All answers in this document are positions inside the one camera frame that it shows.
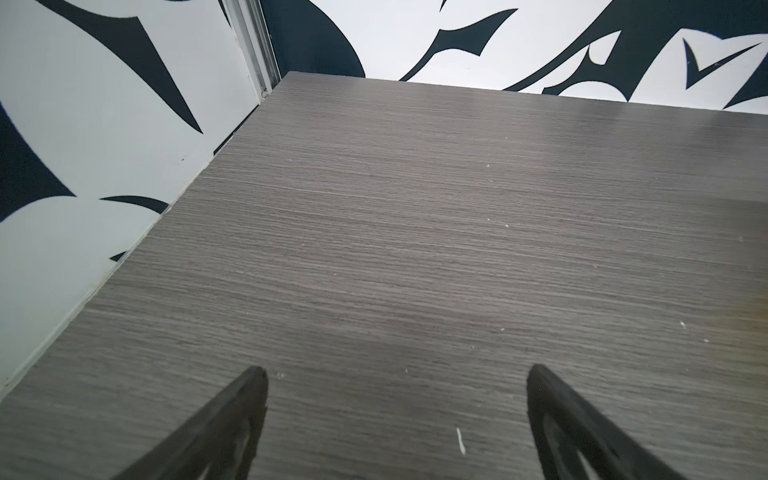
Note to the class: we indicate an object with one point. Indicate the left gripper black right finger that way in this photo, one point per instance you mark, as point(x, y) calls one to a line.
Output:
point(570, 432)

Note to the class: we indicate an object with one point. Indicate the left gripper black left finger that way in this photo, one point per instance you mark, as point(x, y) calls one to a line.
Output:
point(219, 441)

